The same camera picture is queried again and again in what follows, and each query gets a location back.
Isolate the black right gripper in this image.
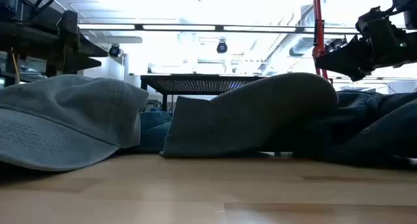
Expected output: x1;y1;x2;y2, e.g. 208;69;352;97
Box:
314;5;408;83

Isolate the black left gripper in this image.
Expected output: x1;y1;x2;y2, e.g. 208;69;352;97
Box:
57;10;109;76

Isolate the grey baseball cap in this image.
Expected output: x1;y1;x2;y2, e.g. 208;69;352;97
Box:
0;74;150;172

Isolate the navy blue baseball cap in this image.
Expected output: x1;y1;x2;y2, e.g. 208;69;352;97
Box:
120;110;173;154
273;90;417;170

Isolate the slate blue baseball cap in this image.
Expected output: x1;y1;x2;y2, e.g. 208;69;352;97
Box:
159;72;339;159

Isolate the black round ceiling spotlight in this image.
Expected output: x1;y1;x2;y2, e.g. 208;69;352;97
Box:
216;39;229;55
108;44;122;59

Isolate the black ceiling track light cluster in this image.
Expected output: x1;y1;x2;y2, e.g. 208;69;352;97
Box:
325;37;348;53

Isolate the red desk lamp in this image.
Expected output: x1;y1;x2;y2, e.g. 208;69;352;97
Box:
311;0;330;81

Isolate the long overhead light bar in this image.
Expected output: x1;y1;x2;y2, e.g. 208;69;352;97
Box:
78;23;361;35

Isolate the black perforated metal rack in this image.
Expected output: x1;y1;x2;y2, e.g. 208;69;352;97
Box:
139;73;268;113

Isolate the grey ceiling duct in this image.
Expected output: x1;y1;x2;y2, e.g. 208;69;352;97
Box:
288;36;315;58

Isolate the yellow cable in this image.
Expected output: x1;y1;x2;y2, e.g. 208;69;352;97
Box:
10;47;21;85

